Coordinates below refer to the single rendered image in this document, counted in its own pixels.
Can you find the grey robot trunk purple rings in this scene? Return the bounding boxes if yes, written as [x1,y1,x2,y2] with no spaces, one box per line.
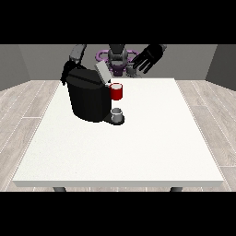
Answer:
[95,44,139,77]

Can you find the pale grey machine lid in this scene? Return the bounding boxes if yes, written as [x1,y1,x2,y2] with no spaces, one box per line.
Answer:
[94,60,112,84]

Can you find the small grey cup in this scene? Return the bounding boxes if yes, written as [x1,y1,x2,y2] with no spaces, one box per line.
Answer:
[110,107,124,124]

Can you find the black coffee machine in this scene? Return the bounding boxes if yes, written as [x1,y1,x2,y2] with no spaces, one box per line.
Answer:
[65,67,125,125]

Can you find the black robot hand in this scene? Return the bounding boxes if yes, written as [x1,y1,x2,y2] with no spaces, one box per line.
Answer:
[131,44,165,75]
[60,59,84,87]

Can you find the red pod holder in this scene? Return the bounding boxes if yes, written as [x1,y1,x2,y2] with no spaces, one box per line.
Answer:
[109,82,124,101]

